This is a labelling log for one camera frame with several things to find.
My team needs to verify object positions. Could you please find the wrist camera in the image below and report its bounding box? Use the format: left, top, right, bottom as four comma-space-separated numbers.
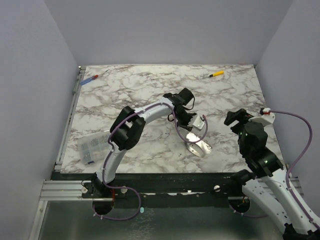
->
248, 107, 276, 127
189, 114, 205, 131

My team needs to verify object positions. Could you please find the black mounting rail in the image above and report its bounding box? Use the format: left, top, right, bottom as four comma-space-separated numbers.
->
51, 172, 245, 212

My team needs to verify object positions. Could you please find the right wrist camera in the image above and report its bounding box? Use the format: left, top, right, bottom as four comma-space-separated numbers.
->
248, 107, 276, 127

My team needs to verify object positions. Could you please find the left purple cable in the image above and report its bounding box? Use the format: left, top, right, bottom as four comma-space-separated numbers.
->
93, 102, 209, 222

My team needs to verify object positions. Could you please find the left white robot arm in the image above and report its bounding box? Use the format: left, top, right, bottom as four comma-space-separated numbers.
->
91, 88, 200, 198

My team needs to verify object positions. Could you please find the yellow screwdriver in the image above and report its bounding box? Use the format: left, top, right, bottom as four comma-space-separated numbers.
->
209, 70, 224, 78

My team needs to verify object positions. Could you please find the aluminium side rail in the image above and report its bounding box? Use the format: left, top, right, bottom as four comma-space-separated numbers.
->
53, 66, 87, 172

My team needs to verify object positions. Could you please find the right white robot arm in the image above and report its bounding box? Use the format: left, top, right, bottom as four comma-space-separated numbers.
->
224, 108, 320, 240

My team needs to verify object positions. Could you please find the aluminium front extrusion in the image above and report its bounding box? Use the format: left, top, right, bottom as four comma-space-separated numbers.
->
41, 179, 87, 201

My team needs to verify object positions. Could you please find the blue red screwdriver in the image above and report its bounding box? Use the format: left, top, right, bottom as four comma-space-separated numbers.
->
79, 70, 108, 86

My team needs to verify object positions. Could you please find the metal carabiner with key rings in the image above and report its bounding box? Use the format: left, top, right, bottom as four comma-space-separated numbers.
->
184, 132, 212, 158

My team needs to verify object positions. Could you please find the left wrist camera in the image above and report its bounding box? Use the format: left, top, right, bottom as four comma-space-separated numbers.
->
189, 114, 205, 131

